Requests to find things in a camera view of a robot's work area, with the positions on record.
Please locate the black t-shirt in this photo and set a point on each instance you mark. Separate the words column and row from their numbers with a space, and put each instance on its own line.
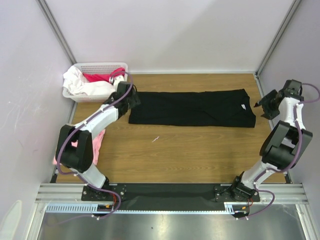
column 229, row 108

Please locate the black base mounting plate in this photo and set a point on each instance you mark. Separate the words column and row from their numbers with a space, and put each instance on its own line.
column 170, row 197

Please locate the magenta t-shirt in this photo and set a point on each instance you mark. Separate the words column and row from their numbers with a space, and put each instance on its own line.
column 92, row 78

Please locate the folded pink t-shirt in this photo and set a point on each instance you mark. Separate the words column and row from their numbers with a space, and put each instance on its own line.
column 96, row 144

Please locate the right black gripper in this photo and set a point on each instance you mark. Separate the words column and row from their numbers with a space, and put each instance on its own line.
column 268, row 104

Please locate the aluminium frame rail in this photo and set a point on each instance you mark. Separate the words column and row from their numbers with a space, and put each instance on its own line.
column 79, row 192

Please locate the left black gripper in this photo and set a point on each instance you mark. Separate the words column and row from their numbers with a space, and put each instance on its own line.
column 135, row 100

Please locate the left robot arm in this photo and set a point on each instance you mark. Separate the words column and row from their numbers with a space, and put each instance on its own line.
column 75, row 151

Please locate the white plastic laundry basket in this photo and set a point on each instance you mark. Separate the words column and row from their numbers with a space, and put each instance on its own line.
column 94, row 68

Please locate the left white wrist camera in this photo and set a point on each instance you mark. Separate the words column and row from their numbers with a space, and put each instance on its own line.
column 115, row 80

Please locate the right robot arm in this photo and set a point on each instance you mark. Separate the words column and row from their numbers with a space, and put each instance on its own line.
column 285, row 144

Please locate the white t-shirt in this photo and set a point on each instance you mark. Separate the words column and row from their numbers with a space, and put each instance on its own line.
column 76, row 83

